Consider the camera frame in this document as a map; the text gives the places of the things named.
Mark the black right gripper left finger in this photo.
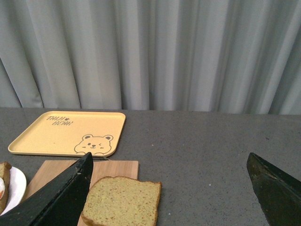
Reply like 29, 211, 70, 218
0, 153, 94, 226

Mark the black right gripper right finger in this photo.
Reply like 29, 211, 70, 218
246, 153, 301, 226

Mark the white round plate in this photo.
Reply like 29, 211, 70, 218
1, 167, 27, 216

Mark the bottom sandwich bread slice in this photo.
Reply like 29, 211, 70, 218
0, 161, 12, 213

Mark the wooden cutting board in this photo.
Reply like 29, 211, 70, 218
20, 160, 139, 226

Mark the yellow bear tray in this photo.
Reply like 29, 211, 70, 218
8, 111, 126, 157

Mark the grey curtain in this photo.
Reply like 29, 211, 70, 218
0, 0, 301, 114

